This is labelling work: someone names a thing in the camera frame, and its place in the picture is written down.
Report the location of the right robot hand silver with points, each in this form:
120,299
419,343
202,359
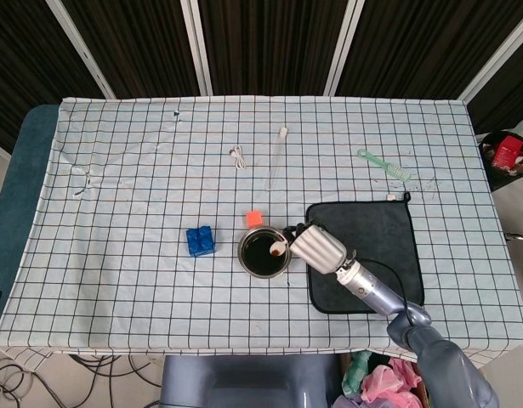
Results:
320,248

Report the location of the white plastic spoon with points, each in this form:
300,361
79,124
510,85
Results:
278,247

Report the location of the metal bowl with dark liquid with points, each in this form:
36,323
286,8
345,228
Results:
259,259

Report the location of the dark grey towel mat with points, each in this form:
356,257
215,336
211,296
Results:
371,225

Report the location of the orange cube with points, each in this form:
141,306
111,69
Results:
254,218

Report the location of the clear plastic tube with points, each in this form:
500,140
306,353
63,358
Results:
278,157

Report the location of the green brush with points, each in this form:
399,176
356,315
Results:
397,172

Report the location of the blue building block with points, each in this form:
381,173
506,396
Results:
200,242

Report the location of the green plastic bag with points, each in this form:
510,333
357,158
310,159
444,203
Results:
354,374

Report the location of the pink plastic bag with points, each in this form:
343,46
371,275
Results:
388,382

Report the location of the grey robot torso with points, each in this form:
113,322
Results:
244,382

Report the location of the white checkered tablecloth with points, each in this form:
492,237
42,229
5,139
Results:
138,289

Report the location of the red box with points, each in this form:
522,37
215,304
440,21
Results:
505,153

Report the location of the white frame post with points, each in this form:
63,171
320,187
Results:
499,55
197,47
344,47
84,55

